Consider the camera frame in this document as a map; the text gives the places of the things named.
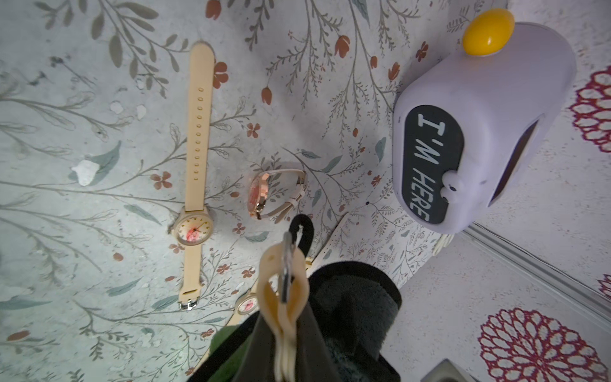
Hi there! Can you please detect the green cleaning cloth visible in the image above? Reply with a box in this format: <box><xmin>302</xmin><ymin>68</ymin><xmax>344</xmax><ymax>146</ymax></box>
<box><xmin>192</xmin><ymin>214</ymin><xmax>402</xmax><ymax>381</ymax></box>

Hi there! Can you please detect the beige watch long diagonal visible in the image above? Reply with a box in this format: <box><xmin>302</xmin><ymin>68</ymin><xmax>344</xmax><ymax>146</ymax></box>
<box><xmin>170</xmin><ymin>42</ymin><xmax>215</xmax><ymax>311</ymax></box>

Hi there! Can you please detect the beige watch long centre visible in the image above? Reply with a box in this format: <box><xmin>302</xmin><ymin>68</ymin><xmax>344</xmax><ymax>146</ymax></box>
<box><xmin>226</xmin><ymin>280</ymin><xmax>259</xmax><ymax>326</ymax></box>

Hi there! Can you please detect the beige watch top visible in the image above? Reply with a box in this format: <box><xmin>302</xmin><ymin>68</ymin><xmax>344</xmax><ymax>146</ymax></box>
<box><xmin>256</xmin><ymin>232</ymin><xmax>310</xmax><ymax>381</ymax></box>

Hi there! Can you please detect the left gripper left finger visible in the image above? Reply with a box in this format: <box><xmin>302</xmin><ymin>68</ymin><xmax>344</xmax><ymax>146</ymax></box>
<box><xmin>232</xmin><ymin>313</ymin><xmax>275</xmax><ymax>382</ymax></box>

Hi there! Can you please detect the rose gold small watch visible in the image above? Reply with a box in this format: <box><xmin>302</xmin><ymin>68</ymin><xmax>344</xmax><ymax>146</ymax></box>
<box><xmin>247</xmin><ymin>169</ymin><xmax>307</xmax><ymax>224</ymax></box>

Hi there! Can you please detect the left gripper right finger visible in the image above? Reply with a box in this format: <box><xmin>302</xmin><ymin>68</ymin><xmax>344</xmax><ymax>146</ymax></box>
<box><xmin>295</xmin><ymin>303</ymin><xmax>341</xmax><ymax>382</ymax></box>

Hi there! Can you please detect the white strap watch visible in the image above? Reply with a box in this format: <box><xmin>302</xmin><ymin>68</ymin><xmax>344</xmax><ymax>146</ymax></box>
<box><xmin>306</xmin><ymin>214</ymin><xmax>348</xmax><ymax>276</ymax></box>

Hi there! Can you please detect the purple tissue box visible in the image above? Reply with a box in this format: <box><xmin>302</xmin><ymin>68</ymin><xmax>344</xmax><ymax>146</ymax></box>
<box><xmin>392</xmin><ymin>9</ymin><xmax>577</xmax><ymax>235</ymax></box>

